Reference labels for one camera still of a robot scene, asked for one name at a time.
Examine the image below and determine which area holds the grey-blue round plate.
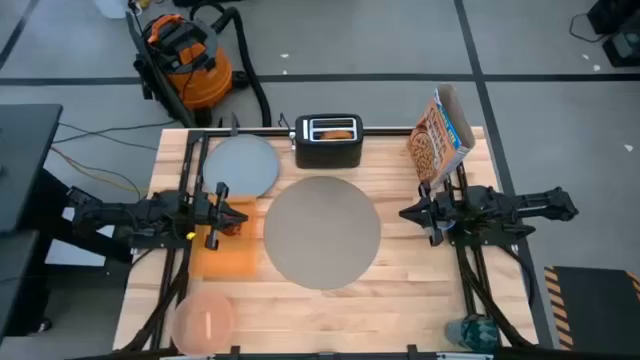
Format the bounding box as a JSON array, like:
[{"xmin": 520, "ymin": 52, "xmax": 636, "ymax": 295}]
[{"xmin": 202, "ymin": 133, "xmax": 280, "ymax": 199}]

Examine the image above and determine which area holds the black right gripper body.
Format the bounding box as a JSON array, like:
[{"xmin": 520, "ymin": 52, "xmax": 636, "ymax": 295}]
[{"xmin": 418, "ymin": 180, "xmax": 454, "ymax": 247}]

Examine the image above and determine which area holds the black equipment case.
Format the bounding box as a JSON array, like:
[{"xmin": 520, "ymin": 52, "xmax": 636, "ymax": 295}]
[{"xmin": 587, "ymin": 0, "xmax": 640, "ymax": 69}]

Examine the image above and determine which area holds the black two-slot toaster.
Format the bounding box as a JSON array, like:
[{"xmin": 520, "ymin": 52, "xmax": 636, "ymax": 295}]
[{"xmin": 293, "ymin": 113, "xmax": 365, "ymax": 170}]

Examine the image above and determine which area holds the orange shop vacuum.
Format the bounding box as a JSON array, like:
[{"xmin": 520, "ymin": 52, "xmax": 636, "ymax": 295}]
[{"xmin": 132, "ymin": 13, "xmax": 250, "ymax": 127}]

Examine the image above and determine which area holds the black desk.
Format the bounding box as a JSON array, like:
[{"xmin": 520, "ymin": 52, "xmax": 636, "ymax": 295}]
[
  {"xmin": 0, "ymin": 229, "xmax": 54, "ymax": 340},
  {"xmin": 0, "ymin": 103, "xmax": 64, "ymax": 234}
]

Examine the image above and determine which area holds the orange cutting board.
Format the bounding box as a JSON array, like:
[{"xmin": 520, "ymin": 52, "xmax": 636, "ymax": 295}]
[{"xmin": 189, "ymin": 196, "xmax": 259, "ymax": 279}]

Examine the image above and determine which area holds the white container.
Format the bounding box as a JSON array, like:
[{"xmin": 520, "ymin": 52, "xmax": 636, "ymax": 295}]
[{"xmin": 93, "ymin": 0, "xmax": 129, "ymax": 20}]

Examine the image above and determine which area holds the thin black equipment cable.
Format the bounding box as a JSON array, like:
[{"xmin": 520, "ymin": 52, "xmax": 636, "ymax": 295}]
[{"xmin": 568, "ymin": 11, "xmax": 601, "ymax": 44}]

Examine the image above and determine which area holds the black vacuum hose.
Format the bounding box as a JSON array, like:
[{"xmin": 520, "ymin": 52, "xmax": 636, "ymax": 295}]
[{"xmin": 189, "ymin": 2, "xmax": 273, "ymax": 128}]

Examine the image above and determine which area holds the black floor cable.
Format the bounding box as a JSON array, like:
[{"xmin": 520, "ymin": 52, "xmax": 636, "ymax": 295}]
[{"xmin": 52, "ymin": 118, "xmax": 177, "ymax": 152}]

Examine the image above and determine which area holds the pink bowl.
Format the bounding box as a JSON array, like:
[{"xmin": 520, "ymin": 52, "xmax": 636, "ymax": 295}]
[{"xmin": 171, "ymin": 291, "xmax": 237, "ymax": 357}]

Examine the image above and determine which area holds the black aluminium table frame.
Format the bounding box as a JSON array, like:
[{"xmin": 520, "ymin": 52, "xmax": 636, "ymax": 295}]
[{"xmin": 119, "ymin": 127, "xmax": 539, "ymax": 360}]

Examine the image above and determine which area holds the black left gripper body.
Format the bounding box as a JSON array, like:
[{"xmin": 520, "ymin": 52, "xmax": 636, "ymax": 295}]
[{"xmin": 193, "ymin": 182, "xmax": 230, "ymax": 250}]

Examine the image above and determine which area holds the grey round placemat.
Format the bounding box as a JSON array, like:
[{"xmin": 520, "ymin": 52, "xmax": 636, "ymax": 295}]
[{"xmin": 263, "ymin": 175, "xmax": 382, "ymax": 291}]

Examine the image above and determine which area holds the hazard-striped black mat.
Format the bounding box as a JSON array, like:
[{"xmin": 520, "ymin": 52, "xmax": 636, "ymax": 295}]
[{"xmin": 543, "ymin": 265, "xmax": 640, "ymax": 351}]

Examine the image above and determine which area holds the cereal box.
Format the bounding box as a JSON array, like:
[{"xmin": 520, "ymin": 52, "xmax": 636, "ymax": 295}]
[{"xmin": 407, "ymin": 83, "xmax": 476, "ymax": 190}]

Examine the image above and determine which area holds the yellow floor cable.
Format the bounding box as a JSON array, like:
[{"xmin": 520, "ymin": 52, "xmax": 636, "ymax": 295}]
[{"xmin": 49, "ymin": 146, "xmax": 145, "ymax": 197}]

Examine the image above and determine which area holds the teal patterned tumbler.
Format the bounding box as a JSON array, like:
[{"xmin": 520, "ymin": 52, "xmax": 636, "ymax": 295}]
[{"xmin": 444, "ymin": 314, "xmax": 501, "ymax": 352}]

